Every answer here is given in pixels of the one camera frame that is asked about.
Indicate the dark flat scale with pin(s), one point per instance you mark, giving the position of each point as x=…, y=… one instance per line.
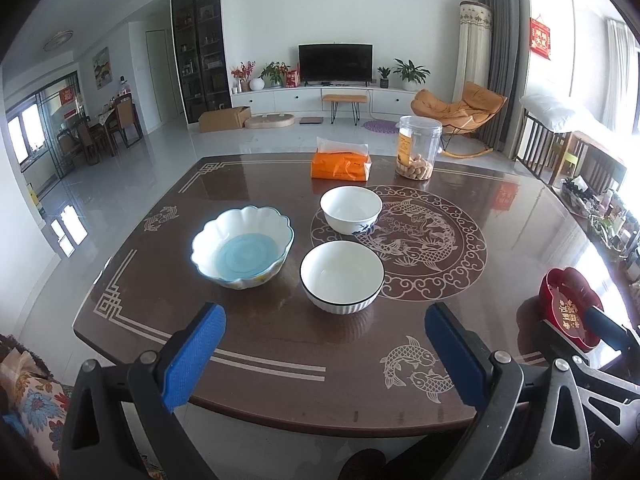
x=311, y=120

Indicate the small potted green plant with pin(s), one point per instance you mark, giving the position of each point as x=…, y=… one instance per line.
x=384, y=77

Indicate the cluster of cosmetic bottles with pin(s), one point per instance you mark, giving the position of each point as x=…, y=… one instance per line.
x=610, y=220

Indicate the framed wall painting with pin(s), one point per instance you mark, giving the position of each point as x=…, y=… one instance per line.
x=101, y=67

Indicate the white door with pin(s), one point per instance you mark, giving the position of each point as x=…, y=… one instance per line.
x=156, y=80

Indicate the white bowl with blue pattern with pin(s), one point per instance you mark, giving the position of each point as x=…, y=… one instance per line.
x=350, y=207

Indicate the glass sliding door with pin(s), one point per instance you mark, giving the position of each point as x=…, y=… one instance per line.
x=45, y=125

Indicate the white sheer curtain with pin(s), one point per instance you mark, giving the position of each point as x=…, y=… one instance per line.
x=622, y=75

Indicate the large potted green plant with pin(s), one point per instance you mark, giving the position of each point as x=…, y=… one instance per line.
x=411, y=72

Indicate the orange tissue pack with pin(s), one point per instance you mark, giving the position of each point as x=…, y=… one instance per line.
x=342, y=165

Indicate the white ribbed bowl black rim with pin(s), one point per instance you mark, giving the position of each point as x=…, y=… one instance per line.
x=342, y=275

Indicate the covered standing air conditioner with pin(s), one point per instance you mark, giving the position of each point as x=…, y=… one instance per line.
x=472, y=50

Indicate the red flower-shaped plate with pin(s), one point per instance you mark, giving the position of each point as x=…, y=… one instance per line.
x=570, y=305

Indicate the wooden dining chair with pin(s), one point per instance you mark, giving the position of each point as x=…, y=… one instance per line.
x=126, y=117

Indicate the round white vase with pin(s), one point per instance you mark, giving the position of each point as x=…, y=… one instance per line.
x=257, y=84

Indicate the clear plastic snack jar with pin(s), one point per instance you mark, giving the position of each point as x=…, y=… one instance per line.
x=417, y=145

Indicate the wooden stool with metal legs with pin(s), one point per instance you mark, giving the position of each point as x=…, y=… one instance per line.
x=345, y=98

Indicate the round ceiling light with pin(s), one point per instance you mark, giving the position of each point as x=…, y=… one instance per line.
x=58, y=41

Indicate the green plant with red leaves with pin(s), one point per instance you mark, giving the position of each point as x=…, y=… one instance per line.
x=275, y=72

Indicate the grey curtain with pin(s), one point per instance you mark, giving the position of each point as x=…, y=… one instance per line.
x=505, y=50

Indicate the orange rocking chair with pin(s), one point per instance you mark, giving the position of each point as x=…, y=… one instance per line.
x=460, y=110

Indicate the red wall hanging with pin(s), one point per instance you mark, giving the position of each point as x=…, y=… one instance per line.
x=540, y=37

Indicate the white television cabinet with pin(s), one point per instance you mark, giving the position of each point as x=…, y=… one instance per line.
x=290, y=100

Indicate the black television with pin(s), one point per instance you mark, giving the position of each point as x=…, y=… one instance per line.
x=335, y=62

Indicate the floral cushion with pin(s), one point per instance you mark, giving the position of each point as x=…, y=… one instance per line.
x=35, y=405

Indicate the red flowers in vase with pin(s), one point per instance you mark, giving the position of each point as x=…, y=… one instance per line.
x=242, y=74

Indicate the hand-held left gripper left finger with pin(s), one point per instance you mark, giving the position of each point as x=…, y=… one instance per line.
x=192, y=355

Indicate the low wooden tray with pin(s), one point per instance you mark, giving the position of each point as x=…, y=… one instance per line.
x=270, y=121

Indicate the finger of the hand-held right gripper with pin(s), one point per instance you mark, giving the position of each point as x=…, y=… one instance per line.
x=607, y=330

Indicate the dark wooden bench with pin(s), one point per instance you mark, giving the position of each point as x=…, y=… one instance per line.
x=540, y=150

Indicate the white pillow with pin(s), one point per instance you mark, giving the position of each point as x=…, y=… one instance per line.
x=560, y=112

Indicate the dark glass display cabinet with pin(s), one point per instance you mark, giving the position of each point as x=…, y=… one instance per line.
x=200, y=50

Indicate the cardboard box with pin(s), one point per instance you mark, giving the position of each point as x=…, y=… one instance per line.
x=222, y=120

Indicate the red gift box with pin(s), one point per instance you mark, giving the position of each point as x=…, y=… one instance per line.
x=293, y=78

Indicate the purple round mat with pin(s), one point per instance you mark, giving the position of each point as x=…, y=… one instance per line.
x=381, y=126

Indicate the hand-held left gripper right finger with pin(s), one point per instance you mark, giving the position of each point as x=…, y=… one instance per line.
x=457, y=355

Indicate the scalloped white and blue bowl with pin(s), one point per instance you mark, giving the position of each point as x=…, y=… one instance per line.
x=240, y=255

